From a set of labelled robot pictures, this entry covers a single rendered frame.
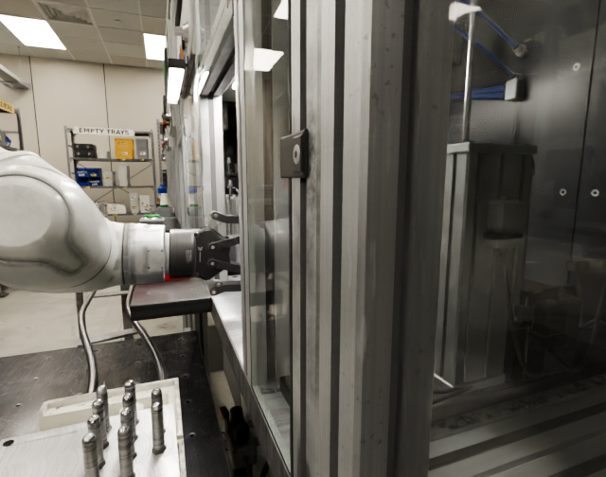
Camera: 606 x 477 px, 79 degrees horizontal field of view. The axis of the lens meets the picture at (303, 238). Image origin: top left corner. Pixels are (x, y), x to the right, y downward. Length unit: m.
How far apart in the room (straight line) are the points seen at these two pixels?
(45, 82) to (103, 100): 0.93
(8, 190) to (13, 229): 0.03
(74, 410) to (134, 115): 7.81
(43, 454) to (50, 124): 8.08
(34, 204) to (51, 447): 0.19
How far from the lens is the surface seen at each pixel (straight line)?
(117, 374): 1.01
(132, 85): 8.30
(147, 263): 0.55
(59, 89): 8.41
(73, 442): 0.37
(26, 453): 0.37
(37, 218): 0.37
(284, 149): 0.24
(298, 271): 0.23
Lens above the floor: 1.12
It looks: 9 degrees down
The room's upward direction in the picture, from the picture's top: straight up
